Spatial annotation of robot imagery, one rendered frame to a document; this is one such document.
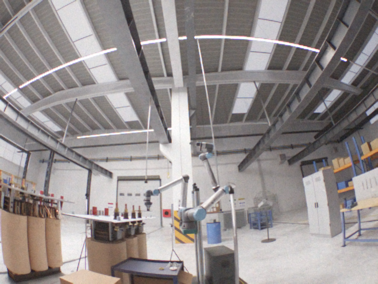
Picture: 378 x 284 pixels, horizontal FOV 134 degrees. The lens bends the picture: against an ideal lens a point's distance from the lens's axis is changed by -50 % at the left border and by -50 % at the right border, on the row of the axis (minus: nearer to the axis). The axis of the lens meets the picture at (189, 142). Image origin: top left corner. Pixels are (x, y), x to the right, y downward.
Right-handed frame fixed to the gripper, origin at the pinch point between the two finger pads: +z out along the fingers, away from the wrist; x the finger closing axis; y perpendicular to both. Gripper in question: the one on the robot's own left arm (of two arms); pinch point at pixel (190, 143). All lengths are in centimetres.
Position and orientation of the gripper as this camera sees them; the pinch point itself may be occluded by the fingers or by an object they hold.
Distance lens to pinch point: 236.0
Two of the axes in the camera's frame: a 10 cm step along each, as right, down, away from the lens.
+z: -9.9, -1.4, 0.2
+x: -0.1, -0.6, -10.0
